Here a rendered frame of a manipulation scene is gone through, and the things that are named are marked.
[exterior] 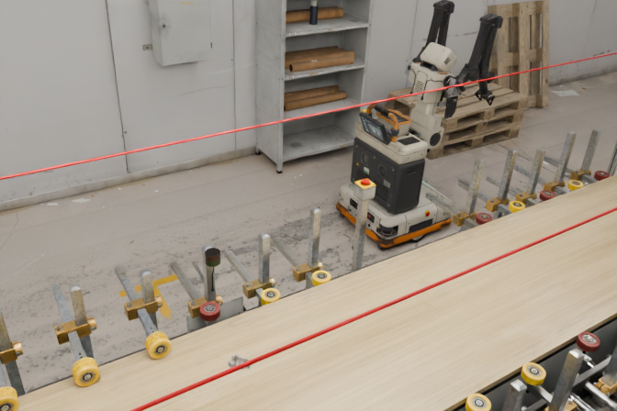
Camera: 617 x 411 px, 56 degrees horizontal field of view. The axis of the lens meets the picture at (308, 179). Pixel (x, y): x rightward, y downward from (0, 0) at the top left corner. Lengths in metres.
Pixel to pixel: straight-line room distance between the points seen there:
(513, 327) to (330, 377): 0.79
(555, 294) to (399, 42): 3.86
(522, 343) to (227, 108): 3.51
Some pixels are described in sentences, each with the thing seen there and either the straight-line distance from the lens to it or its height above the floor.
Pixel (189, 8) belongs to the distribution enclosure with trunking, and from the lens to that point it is 4.56.
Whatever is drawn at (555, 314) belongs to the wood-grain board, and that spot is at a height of 0.90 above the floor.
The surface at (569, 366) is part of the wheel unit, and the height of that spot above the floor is 1.09.
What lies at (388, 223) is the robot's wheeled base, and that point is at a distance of 4.11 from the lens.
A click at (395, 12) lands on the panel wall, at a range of 5.93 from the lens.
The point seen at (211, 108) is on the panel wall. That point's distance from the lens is 5.13.
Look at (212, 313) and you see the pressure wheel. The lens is 2.35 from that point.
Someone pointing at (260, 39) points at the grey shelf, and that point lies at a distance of 5.03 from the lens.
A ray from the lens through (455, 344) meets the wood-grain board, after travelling 2.34.
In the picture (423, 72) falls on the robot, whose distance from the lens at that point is 4.14.
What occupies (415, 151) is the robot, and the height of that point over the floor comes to 0.77.
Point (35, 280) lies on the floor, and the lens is 4.21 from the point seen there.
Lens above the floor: 2.49
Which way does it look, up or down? 29 degrees down
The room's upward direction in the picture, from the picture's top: 3 degrees clockwise
